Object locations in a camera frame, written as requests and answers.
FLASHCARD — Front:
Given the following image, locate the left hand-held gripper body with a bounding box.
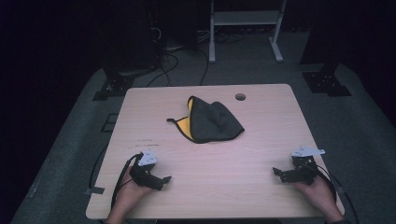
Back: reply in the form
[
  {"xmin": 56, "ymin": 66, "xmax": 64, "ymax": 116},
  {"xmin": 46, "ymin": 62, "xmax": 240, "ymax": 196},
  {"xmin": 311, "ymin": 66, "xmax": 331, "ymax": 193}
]
[{"xmin": 128, "ymin": 149, "xmax": 163, "ymax": 189}]

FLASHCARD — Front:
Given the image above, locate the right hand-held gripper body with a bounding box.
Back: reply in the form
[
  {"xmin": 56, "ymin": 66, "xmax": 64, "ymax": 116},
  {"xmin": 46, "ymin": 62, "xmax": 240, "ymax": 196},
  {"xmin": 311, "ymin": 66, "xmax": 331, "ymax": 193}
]
[{"xmin": 281, "ymin": 146, "xmax": 327, "ymax": 187}]

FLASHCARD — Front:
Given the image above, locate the grey and yellow microfibre cloth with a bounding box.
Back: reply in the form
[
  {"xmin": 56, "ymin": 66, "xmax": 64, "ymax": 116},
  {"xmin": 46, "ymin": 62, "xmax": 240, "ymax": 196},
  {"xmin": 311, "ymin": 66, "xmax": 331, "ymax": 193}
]
[{"xmin": 166, "ymin": 95, "xmax": 246, "ymax": 145}]

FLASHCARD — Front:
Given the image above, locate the person's left hand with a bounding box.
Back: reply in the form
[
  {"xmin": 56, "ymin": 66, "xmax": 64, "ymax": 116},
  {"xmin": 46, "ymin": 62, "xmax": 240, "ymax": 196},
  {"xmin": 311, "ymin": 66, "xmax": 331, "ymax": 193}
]
[{"xmin": 115, "ymin": 167, "xmax": 154, "ymax": 213}]

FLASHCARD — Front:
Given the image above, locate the person's right hand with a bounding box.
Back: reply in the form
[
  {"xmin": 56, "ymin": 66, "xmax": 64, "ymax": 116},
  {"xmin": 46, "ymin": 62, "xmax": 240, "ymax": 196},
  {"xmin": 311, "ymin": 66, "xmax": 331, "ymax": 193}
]
[{"xmin": 293, "ymin": 176, "xmax": 340, "ymax": 217}]

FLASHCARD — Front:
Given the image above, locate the grey tape strip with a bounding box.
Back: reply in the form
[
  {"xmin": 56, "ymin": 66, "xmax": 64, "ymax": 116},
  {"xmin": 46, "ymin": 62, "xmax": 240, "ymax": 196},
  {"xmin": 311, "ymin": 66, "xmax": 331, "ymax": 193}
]
[{"xmin": 84, "ymin": 186, "xmax": 106, "ymax": 196}]

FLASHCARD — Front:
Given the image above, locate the black stand with splayed feet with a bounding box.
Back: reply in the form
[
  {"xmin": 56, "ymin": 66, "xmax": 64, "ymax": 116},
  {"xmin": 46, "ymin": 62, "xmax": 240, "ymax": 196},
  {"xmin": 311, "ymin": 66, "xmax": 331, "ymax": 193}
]
[{"xmin": 92, "ymin": 65, "xmax": 157, "ymax": 102}]

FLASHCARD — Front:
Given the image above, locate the white metal stand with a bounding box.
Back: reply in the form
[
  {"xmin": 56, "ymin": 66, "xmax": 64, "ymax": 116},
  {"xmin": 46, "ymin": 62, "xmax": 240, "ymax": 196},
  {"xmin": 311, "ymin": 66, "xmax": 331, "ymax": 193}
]
[{"xmin": 208, "ymin": 0, "xmax": 288, "ymax": 64}]

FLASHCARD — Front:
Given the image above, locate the left hand-held gripper black cable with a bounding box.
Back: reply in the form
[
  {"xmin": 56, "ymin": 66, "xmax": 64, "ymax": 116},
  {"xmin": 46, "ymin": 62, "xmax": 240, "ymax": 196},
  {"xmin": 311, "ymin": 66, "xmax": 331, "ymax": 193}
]
[{"xmin": 110, "ymin": 153, "xmax": 144, "ymax": 210}]

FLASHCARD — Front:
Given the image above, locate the hand-held gripper black cable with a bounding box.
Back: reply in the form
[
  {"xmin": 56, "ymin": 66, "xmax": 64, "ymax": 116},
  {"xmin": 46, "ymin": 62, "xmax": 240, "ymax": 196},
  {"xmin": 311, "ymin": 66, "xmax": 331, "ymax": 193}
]
[
  {"xmin": 312, "ymin": 163, "xmax": 361, "ymax": 224},
  {"xmin": 110, "ymin": 153, "xmax": 144, "ymax": 210}
]

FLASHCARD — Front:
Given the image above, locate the right hand-held gripper black cable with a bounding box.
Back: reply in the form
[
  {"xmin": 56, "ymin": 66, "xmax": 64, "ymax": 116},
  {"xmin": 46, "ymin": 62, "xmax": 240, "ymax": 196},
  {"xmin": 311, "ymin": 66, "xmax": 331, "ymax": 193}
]
[{"xmin": 312, "ymin": 163, "xmax": 361, "ymax": 224}]

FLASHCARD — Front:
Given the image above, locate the black cable beside table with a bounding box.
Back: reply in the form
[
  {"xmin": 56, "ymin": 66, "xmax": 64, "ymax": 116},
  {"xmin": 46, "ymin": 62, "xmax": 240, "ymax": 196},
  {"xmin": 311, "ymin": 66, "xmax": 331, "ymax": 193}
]
[{"xmin": 88, "ymin": 145, "xmax": 108, "ymax": 191}]

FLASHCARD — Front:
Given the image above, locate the black stand with base plate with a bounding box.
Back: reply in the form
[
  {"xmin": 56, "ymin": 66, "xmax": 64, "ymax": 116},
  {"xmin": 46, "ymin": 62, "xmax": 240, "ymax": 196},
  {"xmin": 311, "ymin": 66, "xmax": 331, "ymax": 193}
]
[{"xmin": 301, "ymin": 59, "xmax": 353, "ymax": 98}]

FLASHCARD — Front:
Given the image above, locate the black floor cable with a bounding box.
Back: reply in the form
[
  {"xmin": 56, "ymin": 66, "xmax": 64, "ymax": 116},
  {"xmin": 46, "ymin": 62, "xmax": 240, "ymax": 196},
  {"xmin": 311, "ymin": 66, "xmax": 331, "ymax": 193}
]
[
  {"xmin": 146, "ymin": 51, "xmax": 180, "ymax": 89},
  {"xmin": 195, "ymin": 47, "xmax": 210, "ymax": 87}
]

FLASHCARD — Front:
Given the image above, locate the tangle of floor cables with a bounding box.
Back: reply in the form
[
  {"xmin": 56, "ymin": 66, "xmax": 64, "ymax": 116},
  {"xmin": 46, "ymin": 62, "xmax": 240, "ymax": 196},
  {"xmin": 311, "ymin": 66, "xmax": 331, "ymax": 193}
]
[{"xmin": 197, "ymin": 28, "xmax": 248, "ymax": 45}]

